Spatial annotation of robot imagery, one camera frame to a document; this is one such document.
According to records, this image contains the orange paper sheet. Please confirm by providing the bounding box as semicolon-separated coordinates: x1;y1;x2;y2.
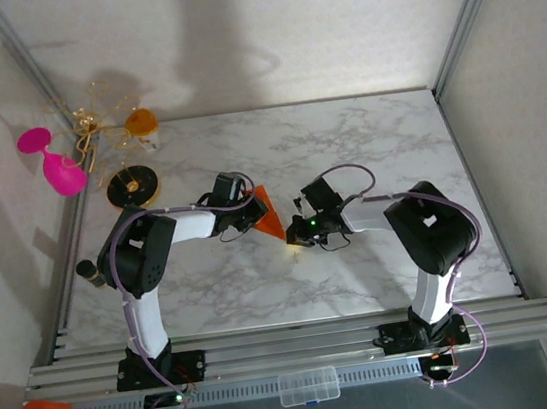
243;182;288;247

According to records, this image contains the clear plastic organizer box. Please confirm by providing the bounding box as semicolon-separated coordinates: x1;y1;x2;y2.
276;365;342;409

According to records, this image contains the small black bottle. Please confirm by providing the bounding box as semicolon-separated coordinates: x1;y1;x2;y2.
74;256;109;292

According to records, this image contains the pink plastic wine glass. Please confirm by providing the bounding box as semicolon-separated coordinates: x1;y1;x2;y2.
15;121;91;203

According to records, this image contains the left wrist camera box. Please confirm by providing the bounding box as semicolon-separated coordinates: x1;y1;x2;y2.
208;169;250;206

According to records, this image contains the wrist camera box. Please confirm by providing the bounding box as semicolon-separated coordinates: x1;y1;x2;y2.
208;169;250;206
298;173;347;215

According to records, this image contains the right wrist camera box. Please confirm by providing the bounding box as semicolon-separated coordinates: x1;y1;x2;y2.
298;173;347;215

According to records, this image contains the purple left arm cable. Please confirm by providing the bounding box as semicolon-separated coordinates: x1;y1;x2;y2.
99;168;286;409

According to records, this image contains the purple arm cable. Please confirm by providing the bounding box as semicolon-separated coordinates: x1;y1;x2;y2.
99;168;286;409
316;146;503;401

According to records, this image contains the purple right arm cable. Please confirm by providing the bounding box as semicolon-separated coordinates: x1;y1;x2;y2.
316;146;503;401

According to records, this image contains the gold wire glass rack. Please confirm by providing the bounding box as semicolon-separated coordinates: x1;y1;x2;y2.
39;74;166;218

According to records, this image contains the aluminium mounting rail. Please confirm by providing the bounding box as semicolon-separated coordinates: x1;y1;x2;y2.
19;297;547;409

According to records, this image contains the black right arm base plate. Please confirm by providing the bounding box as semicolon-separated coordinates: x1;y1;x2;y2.
377;312;472;357

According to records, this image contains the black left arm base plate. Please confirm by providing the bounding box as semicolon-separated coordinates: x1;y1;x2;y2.
112;348;210;393

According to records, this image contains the grey slotted cable duct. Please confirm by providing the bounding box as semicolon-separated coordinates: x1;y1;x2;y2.
70;356;426;409

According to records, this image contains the aluminium frame post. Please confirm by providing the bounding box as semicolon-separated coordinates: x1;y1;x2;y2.
0;0;79;151
420;0;530;102

